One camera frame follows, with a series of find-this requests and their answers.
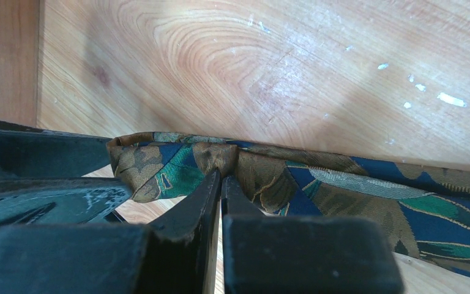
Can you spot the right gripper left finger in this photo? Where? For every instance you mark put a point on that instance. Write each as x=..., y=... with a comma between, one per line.
x=175, y=253

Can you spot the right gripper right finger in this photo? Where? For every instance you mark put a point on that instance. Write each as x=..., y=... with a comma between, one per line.
x=302, y=254

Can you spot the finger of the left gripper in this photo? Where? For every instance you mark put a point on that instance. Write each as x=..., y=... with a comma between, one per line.
x=38, y=153
x=59, y=200

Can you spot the blue green brown tie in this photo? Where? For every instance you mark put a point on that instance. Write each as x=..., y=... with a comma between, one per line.
x=424, y=210

